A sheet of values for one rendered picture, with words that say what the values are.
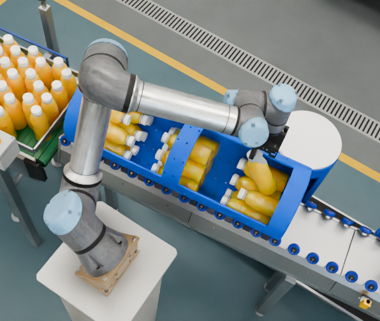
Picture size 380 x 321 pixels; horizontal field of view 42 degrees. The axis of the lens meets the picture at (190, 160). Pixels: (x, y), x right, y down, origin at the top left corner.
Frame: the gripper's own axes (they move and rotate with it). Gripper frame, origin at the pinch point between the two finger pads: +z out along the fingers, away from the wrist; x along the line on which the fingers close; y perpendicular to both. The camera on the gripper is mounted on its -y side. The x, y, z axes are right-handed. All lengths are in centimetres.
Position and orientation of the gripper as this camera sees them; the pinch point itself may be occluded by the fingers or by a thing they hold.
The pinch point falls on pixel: (252, 154)
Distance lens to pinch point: 165.5
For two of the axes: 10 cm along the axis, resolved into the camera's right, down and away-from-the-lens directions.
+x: 4.3, -7.7, 4.7
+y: 9.0, 4.1, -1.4
